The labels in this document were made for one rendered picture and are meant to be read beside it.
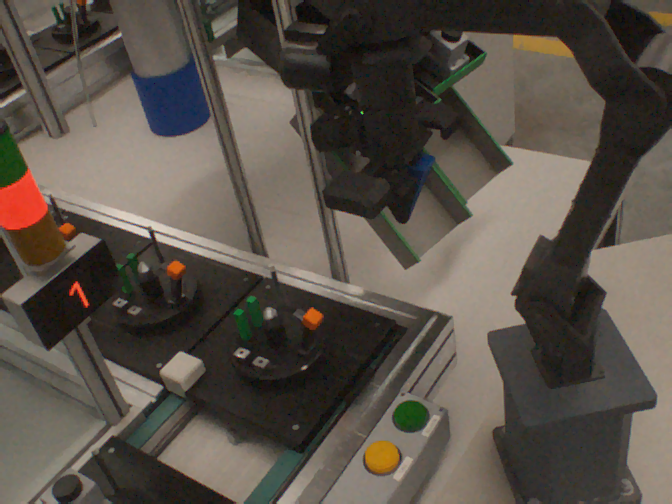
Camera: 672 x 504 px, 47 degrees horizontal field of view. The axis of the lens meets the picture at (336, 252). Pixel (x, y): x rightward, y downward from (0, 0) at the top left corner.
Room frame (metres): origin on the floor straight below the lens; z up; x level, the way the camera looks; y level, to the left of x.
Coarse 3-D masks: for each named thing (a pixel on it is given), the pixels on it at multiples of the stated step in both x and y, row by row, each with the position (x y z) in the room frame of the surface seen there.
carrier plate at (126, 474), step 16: (112, 448) 0.66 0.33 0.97; (128, 448) 0.66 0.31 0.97; (96, 464) 0.64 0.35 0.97; (112, 464) 0.64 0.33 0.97; (128, 464) 0.63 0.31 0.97; (144, 464) 0.63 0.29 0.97; (160, 464) 0.62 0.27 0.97; (96, 480) 0.62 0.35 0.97; (128, 480) 0.61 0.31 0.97; (144, 480) 0.60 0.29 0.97; (160, 480) 0.60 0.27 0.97; (176, 480) 0.59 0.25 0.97; (192, 480) 0.59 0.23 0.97; (160, 496) 0.58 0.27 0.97; (176, 496) 0.57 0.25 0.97; (192, 496) 0.57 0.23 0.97; (208, 496) 0.56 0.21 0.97; (224, 496) 0.56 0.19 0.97
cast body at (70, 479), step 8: (64, 472) 0.55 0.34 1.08; (72, 472) 0.54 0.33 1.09; (56, 480) 0.54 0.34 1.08; (64, 480) 0.53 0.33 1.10; (72, 480) 0.52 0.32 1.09; (80, 480) 0.53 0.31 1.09; (88, 480) 0.53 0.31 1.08; (48, 488) 0.53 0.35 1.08; (56, 488) 0.52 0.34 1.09; (64, 488) 0.52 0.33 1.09; (72, 488) 0.51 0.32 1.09; (80, 488) 0.52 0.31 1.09; (88, 488) 0.52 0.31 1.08; (96, 488) 0.52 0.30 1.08; (40, 496) 0.52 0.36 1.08; (48, 496) 0.52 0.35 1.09; (56, 496) 0.51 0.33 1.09; (64, 496) 0.51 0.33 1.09; (72, 496) 0.51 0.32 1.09; (80, 496) 0.51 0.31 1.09; (88, 496) 0.51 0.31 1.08; (96, 496) 0.52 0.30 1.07
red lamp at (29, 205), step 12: (24, 180) 0.70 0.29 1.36; (0, 192) 0.68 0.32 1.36; (12, 192) 0.69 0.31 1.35; (24, 192) 0.69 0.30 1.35; (36, 192) 0.71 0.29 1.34; (0, 204) 0.69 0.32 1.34; (12, 204) 0.69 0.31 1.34; (24, 204) 0.69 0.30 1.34; (36, 204) 0.70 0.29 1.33; (0, 216) 0.69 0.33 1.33; (12, 216) 0.68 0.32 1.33; (24, 216) 0.69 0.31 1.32; (36, 216) 0.69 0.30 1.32; (12, 228) 0.69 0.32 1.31
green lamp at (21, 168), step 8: (8, 128) 0.72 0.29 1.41; (0, 136) 0.70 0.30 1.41; (8, 136) 0.70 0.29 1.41; (0, 144) 0.69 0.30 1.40; (8, 144) 0.70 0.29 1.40; (16, 144) 0.71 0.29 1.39; (0, 152) 0.69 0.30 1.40; (8, 152) 0.70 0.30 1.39; (16, 152) 0.70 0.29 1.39; (0, 160) 0.69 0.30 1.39; (8, 160) 0.69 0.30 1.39; (16, 160) 0.70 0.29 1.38; (24, 160) 0.71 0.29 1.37; (0, 168) 0.69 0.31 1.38; (8, 168) 0.69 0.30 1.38; (16, 168) 0.70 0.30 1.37; (24, 168) 0.71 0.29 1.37; (0, 176) 0.69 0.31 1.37; (8, 176) 0.69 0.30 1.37; (16, 176) 0.69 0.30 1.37; (0, 184) 0.69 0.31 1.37; (8, 184) 0.69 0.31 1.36
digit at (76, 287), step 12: (84, 264) 0.71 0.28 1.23; (72, 276) 0.70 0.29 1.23; (84, 276) 0.71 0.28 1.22; (60, 288) 0.68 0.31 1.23; (72, 288) 0.69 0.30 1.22; (84, 288) 0.70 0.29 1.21; (60, 300) 0.68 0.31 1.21; (72, 300) 0.69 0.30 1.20; (84, 300) 0.70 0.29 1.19; (96, 300) 0.71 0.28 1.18; (72, 312) 0.68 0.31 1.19; (84, 312) 0.69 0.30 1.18; (72, 324) 0.68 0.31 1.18
